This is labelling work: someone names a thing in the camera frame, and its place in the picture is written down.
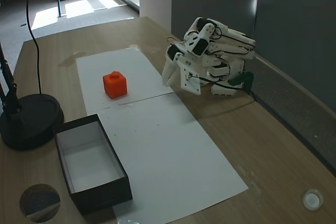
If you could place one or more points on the orange cube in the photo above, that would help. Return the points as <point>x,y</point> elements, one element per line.
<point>115,85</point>

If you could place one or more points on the brown box white inside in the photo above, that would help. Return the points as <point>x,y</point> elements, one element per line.
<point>89,161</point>

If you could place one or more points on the white paper sheet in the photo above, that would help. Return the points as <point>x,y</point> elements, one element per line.
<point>131,66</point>
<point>170,150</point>

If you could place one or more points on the green table clamp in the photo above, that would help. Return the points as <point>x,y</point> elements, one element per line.
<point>240,79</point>

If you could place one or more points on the black round lamp base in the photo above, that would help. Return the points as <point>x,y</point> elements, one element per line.
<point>31,121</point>

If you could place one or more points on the white round cap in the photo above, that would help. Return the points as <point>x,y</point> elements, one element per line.
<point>312,199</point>

